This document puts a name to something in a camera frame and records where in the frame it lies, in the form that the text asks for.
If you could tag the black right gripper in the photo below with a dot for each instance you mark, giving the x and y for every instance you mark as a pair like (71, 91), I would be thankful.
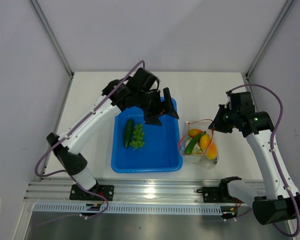
(218, 126)

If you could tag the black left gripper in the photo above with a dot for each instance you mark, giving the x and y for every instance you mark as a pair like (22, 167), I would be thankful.
(152, 117)

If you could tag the clear zip top bag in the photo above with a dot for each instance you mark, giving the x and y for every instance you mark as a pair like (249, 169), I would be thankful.
(197, 159)

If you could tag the green chili pepper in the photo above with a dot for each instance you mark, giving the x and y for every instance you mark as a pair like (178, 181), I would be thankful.
(190, 146)

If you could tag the dark green cucumber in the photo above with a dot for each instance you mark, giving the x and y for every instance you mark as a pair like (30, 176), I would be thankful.
(128, 132)

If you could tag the green grape bunch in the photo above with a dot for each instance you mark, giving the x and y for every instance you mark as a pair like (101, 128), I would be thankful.
(137, 140)

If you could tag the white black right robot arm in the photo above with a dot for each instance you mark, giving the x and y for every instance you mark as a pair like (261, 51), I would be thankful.
(281, 200)

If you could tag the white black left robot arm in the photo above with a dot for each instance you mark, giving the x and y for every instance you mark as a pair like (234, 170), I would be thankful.
(134, 90)

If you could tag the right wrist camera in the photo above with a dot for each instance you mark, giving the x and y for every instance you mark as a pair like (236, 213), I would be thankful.
(240, 100)

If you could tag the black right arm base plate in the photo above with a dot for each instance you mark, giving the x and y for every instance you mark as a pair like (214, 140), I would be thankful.
(214, 195)

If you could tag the aluminium mounting rail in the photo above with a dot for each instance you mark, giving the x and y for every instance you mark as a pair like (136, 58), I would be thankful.
(123, 191)

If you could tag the white slotted cable duct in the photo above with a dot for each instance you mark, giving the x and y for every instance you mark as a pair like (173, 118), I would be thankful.
(122, 208)

